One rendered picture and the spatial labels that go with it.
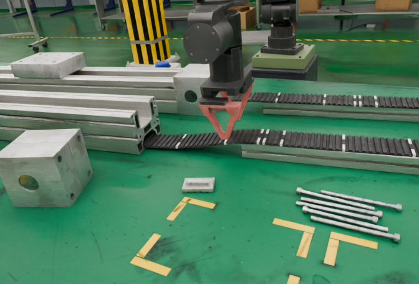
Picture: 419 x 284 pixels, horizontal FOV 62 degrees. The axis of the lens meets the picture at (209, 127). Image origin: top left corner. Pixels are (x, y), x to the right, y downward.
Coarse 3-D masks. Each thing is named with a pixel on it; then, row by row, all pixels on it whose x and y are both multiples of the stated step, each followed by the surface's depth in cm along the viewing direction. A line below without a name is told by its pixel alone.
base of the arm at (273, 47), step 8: (272, 32) 109; (280, 32) 107; (288, 32) 107; (272, 40) 109; (280, 40) 107; (288, 40) 108; (264, 48) 112; (272, 48) 110; (280, 48) 108; (288, 48) 109; (296, 48) 108
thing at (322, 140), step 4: (316, 136) 61; (320, 136) 60; (324, 136) 60; (316, 140) 60; (320, 140) 60; (324, 140) 59; (316, 144) 58; (320, 144) 58; (324, 144) 58; (316, 148) 57; (320, 148) 57; (324, 148) 57
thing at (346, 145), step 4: (340, 136) 60; (344, 136) 59; (348, 136) 59; (352, 136) 60; (340, 140) 59; (344, 140) 58; (348, 140) 58; (352, 140) 59; (340, 144) 58; (344, 144) 57; (348, 144) 57; (352, 144) 57; (340, 148) 57; (344, 148) 56; (348, 148) 56; (352, 148) 56; (352, 152) 56
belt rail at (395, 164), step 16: (256, 144) 61; (288, 160) 60; (304, 160) 59; (320, 160) 58; (336, 160) 57; (352, 160) 57; (368, 160) 55; (384, 160) 54; (400, 160) 54; (416, 160) 53
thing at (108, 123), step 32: (0, 96) 84; (32, 96) 80; (64, 96) 77; (96, 96) 75; (128, 96) 73; (0, 128) 78; (32, 128) 76; (64, 128) 71; (96, 128) 68; (128, 128) 65; (160, 128) 75
